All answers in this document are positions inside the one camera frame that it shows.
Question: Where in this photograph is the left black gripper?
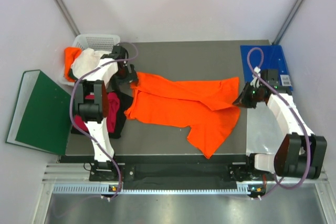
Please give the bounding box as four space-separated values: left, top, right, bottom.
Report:
110 63 138 91

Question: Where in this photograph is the orange t shirt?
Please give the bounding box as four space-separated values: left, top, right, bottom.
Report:
64 47 82 82
124 72 240 159

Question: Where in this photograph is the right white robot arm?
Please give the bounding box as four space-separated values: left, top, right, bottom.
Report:
228 82 327 182

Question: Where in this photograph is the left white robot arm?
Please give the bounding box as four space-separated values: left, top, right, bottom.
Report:
70 46 138 181

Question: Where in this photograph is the black folded t shirt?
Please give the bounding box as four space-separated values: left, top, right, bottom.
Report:
71 80 133 139

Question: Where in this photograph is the magenta folded t shirt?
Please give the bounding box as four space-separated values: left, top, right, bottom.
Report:
74 92 120 133

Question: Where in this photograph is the white t shirt in basket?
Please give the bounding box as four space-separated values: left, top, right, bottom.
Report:
71 48 108 79

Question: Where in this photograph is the blue folder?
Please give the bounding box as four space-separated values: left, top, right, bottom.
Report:
240 45 293 91

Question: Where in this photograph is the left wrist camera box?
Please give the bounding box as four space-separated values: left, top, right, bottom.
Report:
111 45 129 59

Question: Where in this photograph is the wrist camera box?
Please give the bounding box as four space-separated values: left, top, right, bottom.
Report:
266 69 280 89
111 45 129 59

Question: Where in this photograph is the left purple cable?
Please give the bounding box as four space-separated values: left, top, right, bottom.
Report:
68 41 139 200

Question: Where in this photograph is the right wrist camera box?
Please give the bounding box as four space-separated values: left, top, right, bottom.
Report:
266 69 280 89

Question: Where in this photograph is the slotted grey cable duct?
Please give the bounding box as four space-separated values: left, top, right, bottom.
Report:
52 184 265 195

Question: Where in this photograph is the green ring binder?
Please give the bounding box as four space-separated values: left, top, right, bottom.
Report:
6 70 72 155

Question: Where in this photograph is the aluminium frame rail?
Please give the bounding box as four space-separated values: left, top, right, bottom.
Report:
43 163 328 184

